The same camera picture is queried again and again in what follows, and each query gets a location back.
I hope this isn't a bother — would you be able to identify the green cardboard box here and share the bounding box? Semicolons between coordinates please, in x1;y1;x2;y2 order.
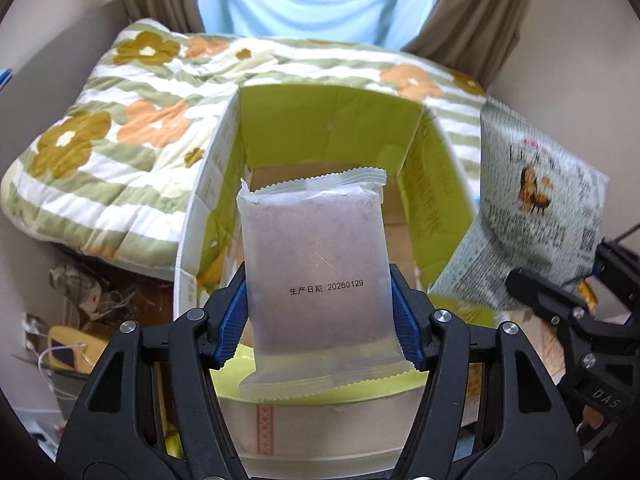
175;84;478;402

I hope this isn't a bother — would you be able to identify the floral striped quilt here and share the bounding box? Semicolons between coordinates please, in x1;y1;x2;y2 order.
1;20;485;288

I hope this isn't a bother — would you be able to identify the right brown curtain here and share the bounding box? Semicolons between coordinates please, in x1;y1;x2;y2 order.
402;0;532;88

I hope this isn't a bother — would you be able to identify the frosted pink snack packet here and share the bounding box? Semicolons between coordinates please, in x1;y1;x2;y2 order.
236;167;413;401

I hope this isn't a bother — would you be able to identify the white nut snack bag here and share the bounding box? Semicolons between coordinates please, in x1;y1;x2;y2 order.
428;98;610;311

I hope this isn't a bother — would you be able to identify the grey bed headboard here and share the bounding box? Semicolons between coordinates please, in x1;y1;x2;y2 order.
1;0;128;171

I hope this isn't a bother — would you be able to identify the floral tablecloth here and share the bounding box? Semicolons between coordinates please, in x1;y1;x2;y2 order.
214;309;566;476

